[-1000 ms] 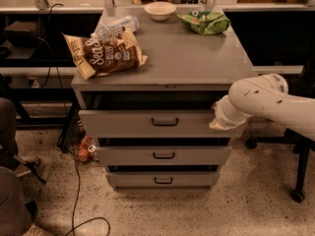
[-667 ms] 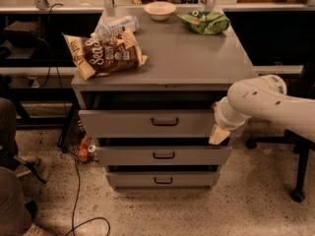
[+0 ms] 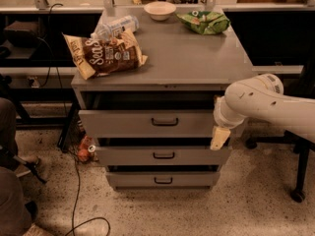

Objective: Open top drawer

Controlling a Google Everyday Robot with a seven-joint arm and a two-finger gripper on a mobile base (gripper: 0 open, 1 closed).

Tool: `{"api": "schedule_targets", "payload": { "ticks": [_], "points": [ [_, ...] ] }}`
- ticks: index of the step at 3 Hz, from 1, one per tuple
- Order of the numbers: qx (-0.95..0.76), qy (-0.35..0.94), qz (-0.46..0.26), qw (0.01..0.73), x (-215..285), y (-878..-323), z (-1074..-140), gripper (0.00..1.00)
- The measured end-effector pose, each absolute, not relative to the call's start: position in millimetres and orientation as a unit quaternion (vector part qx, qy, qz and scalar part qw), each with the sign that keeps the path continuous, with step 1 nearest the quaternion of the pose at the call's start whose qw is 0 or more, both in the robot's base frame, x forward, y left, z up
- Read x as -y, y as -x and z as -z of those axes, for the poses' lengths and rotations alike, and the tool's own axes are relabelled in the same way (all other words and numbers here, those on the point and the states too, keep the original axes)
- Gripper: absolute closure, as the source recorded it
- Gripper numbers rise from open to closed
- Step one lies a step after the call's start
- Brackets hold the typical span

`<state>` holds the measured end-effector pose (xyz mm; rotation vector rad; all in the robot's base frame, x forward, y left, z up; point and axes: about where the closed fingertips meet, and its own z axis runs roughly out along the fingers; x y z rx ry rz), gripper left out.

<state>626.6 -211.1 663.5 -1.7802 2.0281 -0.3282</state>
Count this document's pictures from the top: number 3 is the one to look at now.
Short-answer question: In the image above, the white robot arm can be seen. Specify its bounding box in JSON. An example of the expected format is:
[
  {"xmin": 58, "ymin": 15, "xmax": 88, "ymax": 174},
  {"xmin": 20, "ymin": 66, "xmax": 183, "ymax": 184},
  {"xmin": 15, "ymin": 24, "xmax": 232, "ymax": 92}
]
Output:
[{"xmin": 211, "ymin": 74, "xmax": 315, "ymax": 150}]

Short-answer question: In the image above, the grey middle drawer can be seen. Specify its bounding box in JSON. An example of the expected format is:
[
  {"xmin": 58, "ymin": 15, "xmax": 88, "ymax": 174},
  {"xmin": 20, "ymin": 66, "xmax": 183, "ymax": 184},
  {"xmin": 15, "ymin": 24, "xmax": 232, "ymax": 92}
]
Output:
[{"xmin": 95, "ymin": 147, "xmax": 230, "ymax": 166}]

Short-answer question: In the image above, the orange snack bag on floor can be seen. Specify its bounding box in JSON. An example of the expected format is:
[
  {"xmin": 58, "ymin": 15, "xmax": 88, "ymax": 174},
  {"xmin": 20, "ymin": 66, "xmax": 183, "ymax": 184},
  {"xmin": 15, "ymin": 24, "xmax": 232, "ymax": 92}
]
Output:
[{"xmin": 77, "ymin": 135, "xmax": 95, "ymax": 163}]

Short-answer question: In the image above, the black floor cable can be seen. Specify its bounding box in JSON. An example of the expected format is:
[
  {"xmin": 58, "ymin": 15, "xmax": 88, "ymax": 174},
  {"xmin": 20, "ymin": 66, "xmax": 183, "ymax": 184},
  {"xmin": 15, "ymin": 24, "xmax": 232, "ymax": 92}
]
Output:
[{"xmin": 64, "ymin": 149, "xmax": 112, "ymax": 236}]

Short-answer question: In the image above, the grey top drawer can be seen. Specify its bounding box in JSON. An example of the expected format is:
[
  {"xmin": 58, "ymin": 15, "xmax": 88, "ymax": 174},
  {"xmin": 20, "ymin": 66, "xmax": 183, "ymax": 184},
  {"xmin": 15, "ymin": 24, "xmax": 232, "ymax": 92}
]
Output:
[{"xmin": 79, "ymin": 110, "xmax": 215, "ymax": 138}]

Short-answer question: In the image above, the person shoe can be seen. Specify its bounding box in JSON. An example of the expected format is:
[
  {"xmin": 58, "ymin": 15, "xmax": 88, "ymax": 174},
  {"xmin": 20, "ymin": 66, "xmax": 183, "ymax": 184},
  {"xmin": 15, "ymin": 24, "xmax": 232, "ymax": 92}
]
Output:
[{"xmin": 14, "ymin": 155, "xmax": 40, "ymax": 178}]

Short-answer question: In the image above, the brown sea salt chip bag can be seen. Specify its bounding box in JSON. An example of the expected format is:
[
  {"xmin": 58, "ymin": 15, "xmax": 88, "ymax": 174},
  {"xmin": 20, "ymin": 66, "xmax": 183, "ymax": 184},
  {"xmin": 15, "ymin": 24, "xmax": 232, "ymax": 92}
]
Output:
[{"xmin": 64, "ymin": 29, "xmax": 148, "ymax": 80}]

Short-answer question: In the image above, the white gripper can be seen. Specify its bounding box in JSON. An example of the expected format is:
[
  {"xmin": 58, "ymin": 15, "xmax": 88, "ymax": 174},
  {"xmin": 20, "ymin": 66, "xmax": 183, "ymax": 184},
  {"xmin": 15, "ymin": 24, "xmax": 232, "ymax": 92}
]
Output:
[{"xmin": 210, "ymin": 96, "xmax": 246, "ymax": 150}]

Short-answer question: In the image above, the green snack bag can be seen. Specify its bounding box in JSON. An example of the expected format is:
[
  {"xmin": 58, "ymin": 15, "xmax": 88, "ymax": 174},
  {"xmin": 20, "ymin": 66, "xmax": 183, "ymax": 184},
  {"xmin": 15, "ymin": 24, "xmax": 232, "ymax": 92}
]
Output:
[{"xmin": 176, "ymin": 11, "xmax": 230, "ymax": 35}]

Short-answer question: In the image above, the grey drawer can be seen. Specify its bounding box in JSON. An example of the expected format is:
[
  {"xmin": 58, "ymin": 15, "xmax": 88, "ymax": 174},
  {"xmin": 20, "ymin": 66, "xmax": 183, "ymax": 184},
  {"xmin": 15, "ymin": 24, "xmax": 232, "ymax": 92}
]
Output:
[
  {"xmin": 79, "ymin": 110, "xmax": 215, "ymax": 138},
  {"xmin": 106, "ymin": 172, "xmax": 220, "ymax": 189},
  {"xmin": 95, "ymin": 147, "xmax": 230, "ymax": 166}
]

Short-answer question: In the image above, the grey metal drawer cabinet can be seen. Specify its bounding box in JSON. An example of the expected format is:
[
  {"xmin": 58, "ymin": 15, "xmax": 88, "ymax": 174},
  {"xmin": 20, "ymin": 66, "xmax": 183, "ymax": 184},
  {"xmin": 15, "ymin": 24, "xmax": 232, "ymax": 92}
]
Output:
[{"xmin": 72, "ymin": 8, "xmax": 253, "ymax": 176}]

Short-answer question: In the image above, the white ceramic bowl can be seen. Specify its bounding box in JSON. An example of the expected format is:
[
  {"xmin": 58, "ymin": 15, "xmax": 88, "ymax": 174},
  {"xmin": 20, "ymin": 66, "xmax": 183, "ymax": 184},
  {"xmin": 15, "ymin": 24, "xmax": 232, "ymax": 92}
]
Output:
[{"xmin": 144, "ymin": 1, "xmax": 176, "ymax": 21}]

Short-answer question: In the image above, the grey bottom drawer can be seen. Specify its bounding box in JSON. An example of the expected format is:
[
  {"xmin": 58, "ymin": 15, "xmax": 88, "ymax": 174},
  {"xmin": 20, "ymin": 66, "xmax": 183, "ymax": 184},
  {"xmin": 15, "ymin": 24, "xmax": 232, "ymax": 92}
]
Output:
[{"xmin": 106, "ymin": 172, "xmax": 220, "ymax": 189}]

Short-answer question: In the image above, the clear plastic water bottle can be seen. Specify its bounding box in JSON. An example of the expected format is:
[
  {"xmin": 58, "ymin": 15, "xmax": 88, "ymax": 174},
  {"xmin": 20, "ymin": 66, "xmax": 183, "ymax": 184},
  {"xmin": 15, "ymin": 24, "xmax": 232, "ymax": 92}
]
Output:
[{"xmin": 91, "ymin": 15, "xmax": 139, "ymax": 40}]

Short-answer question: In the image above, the seated person leg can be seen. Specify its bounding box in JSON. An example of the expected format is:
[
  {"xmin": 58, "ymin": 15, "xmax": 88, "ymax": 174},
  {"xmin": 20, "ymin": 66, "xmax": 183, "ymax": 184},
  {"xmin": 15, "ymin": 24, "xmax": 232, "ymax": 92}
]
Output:
[{"xmin": 0, "ymin": 97, "xmax": 19, "ymax": 171}]

